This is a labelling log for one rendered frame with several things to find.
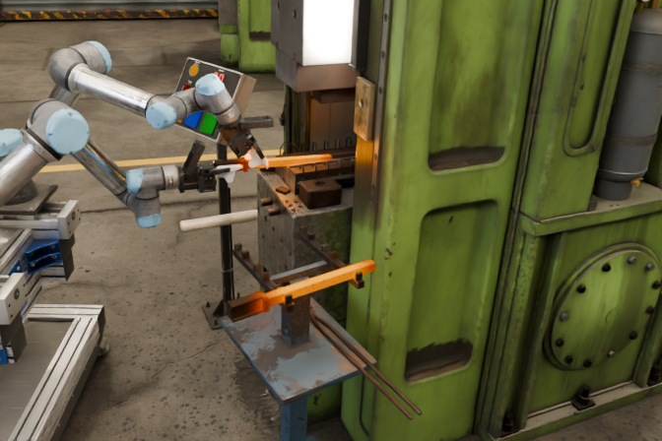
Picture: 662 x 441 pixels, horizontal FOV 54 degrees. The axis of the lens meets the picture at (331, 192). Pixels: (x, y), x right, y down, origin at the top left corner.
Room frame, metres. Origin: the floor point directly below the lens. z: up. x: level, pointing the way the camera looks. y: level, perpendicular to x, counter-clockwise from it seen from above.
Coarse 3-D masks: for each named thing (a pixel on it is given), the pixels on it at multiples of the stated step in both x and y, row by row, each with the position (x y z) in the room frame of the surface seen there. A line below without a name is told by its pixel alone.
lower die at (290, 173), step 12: (276, 156) 2.13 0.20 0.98; (288, 156) 2.13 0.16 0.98; (276, 168) 2.12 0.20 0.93; (288, 168) 2.01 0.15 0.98; (300, 168) 1.99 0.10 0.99; (312, 168) 2.00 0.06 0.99; (324, 168) 2.00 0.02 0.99; (336, 168) 2.01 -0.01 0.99; (348, 168) 2.03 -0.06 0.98; (288, 180) 2.01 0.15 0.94; (300, 180) 1.96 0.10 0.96
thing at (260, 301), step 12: (360, 264) 1.47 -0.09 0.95; (372, 264) 1.48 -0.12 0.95; (324, 276) 1.41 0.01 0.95; (336, 276) 1.41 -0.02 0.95; (348, 276) 1.43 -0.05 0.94; (288, 288) 1.34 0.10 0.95; (300, 288) 1.35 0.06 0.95; (312, 288) 1.37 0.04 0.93; (240, 300) 1.27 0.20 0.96; (252, 300) 1.27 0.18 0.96; (264, 300) 1.28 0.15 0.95; (276, 300) 1.31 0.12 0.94; (240, 312) 1.26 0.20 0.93; (252, 312) 1.28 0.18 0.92
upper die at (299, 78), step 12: (276, 48) 2.13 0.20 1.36; (276, 60) 2.13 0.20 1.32; (288, 60) 2.02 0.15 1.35; (276, 72) 2.13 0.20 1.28; (288, 72) 2.02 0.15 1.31; (300, 72) 1.96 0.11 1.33; (312, 72) 1.97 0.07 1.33; (324, 72) 1.99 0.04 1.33; (336, 72) 2.01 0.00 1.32; (348, 72) 2.03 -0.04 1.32; (360, 72) 2.04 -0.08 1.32; (288, 84) 2.02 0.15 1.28; (300, 84) 1.96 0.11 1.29; (312, 84) 1.97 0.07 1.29; (324, 84) 1.99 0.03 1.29; (336, 84) 2.01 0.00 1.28; (348, 84) 2.03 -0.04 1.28
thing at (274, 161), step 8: (216, 160) 1.94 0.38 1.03; (224, 160) 1.94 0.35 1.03; (232, 160) 1.95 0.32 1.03; (240, 160) 1.95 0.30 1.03; (248, 160) 1.97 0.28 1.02; (272, 160) 1.99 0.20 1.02; (280, 160) 2.00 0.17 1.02; (288, 160) 2.01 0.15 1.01; (296, 160) 2.02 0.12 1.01; (304, 160) 2.03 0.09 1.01; (312, 160) 2.04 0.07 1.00; (240, 168) 1.94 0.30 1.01; (248, 168) 1.95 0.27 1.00
